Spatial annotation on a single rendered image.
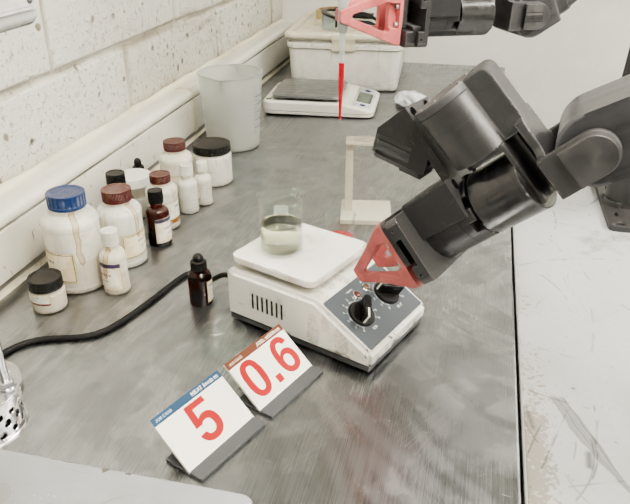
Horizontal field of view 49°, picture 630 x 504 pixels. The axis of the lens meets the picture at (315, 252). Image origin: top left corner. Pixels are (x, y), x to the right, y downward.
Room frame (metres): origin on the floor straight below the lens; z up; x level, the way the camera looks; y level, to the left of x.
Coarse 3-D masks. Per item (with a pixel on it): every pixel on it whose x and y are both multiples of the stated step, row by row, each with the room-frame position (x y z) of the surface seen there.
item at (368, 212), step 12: (348, 144) 1.00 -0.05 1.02; (360, 144) 1.00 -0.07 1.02; (372, 144) 0.99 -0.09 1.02; (348, 156) 1.01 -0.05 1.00; (348, 168) 1.01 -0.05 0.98; (348, 180) 1.01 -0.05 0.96; (348, 192) 1.01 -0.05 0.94; (348, 204) 1.01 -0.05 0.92; (360, 204) 1.03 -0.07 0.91; (372, 204) 1.03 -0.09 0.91; (384, 204) 1.03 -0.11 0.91; (360, 216) 0.98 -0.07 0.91; (372, 216) 0.98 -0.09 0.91; (384, 216) 0.98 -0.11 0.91
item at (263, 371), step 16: (256, 352) 0.59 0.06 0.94; (272, 352) 0.60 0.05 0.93; (288, 352) 0.61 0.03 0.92; (240, 368) 0.56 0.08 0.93; (256, 368) 0.57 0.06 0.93; (272, 368) 0.58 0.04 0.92; (288, 368) 0.59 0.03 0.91; (256, 384) 0.56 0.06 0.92; (272, 384) 0.56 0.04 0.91; (256, 400) 0.54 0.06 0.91
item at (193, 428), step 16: (224, 384) 0.54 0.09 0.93; (192, 400) 0.51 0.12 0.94; (208, 400) 0.52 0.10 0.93; (224, 400) 0.53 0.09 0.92; (176, 416) 0.49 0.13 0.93; (192, 416) 0.50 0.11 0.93; (208, 416) 0.50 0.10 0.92; (224, 416) 0.51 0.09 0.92; (240, 416) 0.52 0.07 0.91; (176, 432) 0.48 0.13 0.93; (192, 432) 0.48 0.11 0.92; (208, 432) 0.49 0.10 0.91; (224, 432) 0.50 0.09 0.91; (176, 448) 0.46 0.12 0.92; (192, 448) 0.47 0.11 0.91
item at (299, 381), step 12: (288, 336) 0.62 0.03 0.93; (228, 372) 0.56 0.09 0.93; (300, 372) 0.59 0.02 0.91; (312, 372) 0.59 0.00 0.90; (240, 384) 0.55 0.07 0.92; (288, 384) 0.57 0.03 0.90; (300, 384) 0.57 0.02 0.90; (276, 396) 0.55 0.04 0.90; (288, 396) 0.55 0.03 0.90; (252, 408) 0.54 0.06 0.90; (264, 408) 0.54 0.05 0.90; (276, 408) 0.54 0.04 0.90
